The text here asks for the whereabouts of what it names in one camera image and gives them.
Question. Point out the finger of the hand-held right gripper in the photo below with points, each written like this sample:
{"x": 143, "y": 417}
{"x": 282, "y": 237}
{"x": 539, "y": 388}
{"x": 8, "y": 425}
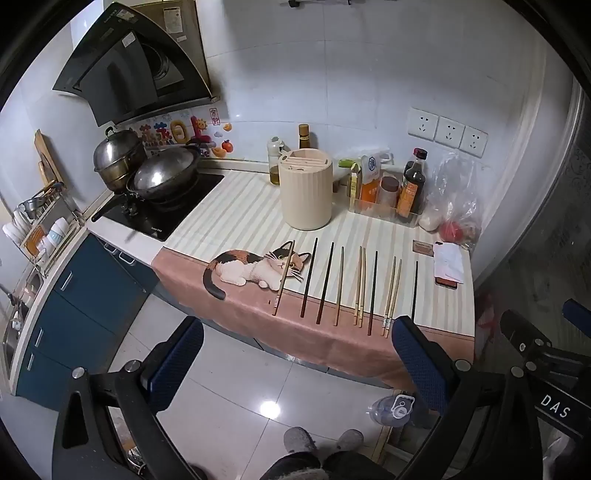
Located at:
{"x": 578, "y": 311}
{"x": 524, "y": 333}

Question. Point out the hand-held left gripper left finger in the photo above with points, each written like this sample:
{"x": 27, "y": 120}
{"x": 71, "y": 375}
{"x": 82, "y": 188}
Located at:
{"x": 181, "y": 355}

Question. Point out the beige utensil holder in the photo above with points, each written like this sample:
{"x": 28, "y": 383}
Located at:
{"x": 304, "y": 198}

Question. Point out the clear plastic bag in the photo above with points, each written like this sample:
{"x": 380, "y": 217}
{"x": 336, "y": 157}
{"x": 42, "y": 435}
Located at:
{"x": 457, "y": 184}

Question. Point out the clear plastic organizer bin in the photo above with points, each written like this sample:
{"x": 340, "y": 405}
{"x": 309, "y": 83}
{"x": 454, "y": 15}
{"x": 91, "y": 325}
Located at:
{"x": 369, "y": 212}

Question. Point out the white cup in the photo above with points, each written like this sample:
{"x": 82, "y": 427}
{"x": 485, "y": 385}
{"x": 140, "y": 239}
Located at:
{"x": 57, "y": 233}

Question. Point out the white powder bag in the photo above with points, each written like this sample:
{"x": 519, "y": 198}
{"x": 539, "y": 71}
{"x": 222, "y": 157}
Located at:
{"x": 430, "y": 218}

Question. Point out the cat printed tablecloth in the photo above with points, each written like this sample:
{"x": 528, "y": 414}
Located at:
{"x": 240, "y": 217}

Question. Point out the dark brown chopstick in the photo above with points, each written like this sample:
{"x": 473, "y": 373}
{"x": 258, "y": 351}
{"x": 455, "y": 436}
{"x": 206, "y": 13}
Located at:
{"x": 309, "y": 277}
{"x": 373, "y": 293}
{"x": 325, "y": 282}

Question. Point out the white paper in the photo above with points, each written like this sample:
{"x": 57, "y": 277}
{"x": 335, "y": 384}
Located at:
{"x": 449, "y": 261}

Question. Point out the stack of white bowls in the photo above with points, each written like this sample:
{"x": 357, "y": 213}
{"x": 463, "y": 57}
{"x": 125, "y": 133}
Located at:
{"x": 14, "y": 228}

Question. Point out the black chopstick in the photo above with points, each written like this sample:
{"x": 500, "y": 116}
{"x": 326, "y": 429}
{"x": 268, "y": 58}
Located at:
{"x": 415, "y": 290}

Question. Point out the white wall outlet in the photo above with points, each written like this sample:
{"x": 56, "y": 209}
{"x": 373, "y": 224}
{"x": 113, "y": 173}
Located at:
{"x": 473, "y": 142}
{"x": 422, "y": 123}
{"x": 449, "y": 133}

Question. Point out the dark soy sauce bottle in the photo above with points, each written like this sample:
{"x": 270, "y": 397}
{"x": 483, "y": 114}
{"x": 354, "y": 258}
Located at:
{"x": 411, "y": 184}

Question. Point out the stainless steamer pot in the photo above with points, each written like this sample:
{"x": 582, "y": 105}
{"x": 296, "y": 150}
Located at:
{"x": 117, "y": 154}

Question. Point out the yellow box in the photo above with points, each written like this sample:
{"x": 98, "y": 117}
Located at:
{"x": 354, "y": 184}

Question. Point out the person's dark trousers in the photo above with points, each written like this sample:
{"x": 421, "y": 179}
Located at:
{"x": 332, "y": 468}

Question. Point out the stainless sink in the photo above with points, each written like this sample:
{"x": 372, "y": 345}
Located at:
{"x": 14, "y": 323}

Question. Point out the white packet with blue print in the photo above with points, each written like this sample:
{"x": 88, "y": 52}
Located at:
{"x": 370, "y": 168}

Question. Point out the orange packet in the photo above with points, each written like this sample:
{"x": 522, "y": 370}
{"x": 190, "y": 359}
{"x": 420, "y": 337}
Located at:
{"x": 370, "y": 193}

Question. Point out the metal dish rack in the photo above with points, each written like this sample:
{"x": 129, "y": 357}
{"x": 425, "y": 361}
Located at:
{"x": 41, "y": 258}

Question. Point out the green vegetable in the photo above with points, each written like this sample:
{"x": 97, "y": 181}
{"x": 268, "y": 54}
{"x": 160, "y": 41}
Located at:
{"x": 347, "y": 163}

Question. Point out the light brown chopstick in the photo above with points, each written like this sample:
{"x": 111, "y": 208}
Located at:
{"x": 284, "y": 277}
{"x": 340, "y": 286}

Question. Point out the blue kitchen cabinet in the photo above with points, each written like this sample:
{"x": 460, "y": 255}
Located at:
{"x": 83, "y": 314}

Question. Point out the black range hood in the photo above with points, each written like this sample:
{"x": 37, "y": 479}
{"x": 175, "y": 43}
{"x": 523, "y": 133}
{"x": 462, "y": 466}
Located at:
{"x": 115, "y": 69}

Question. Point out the wok with steel lid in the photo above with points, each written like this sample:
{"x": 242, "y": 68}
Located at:
{"x": 161, "y": 173}

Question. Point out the brown card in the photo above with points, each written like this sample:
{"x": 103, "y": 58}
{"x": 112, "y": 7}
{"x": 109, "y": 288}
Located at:
{"x": 422, "y": 247}

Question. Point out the brown bottle with gold cap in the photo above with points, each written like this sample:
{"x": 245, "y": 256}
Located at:
{"x": 303, "y": 136}

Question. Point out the person's grey slipper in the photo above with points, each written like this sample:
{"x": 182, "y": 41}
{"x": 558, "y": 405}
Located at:
{"x": 351, "y": 441}
{"x": 300, "y": 441}

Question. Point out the wooden cutting board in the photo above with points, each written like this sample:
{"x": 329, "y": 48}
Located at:
{"x": 44, "y": 157}

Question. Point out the black cooktop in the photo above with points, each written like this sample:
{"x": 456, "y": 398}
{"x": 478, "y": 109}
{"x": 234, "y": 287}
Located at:
{"x": 189, "y": 207}

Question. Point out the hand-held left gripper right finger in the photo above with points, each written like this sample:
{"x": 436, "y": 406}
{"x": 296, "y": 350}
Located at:
{"x": 418, "y": 364}

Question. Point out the clear oil bottle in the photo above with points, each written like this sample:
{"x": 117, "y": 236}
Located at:
{"x": 274, "y": 175}

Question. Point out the light bamboo chopstick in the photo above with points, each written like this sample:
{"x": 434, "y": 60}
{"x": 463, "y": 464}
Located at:
{"x": 395, "y": 295}
{"x": 389, "y": 295}
{"x": 362, "y": 286}

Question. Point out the colourful wall stickers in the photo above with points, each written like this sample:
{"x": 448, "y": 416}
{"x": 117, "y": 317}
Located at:
{"x": 180, "y": 131}

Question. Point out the red tomato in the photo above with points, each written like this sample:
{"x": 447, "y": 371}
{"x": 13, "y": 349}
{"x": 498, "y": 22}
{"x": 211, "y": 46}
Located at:
{"x": 451, "y": 232}

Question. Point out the jar with brown lid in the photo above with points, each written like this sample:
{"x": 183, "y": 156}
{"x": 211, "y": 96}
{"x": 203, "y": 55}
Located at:
{"x": 389, "y": 189}

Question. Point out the clear water bottle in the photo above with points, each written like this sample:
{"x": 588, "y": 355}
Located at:
{"x": 388, "y": 410}

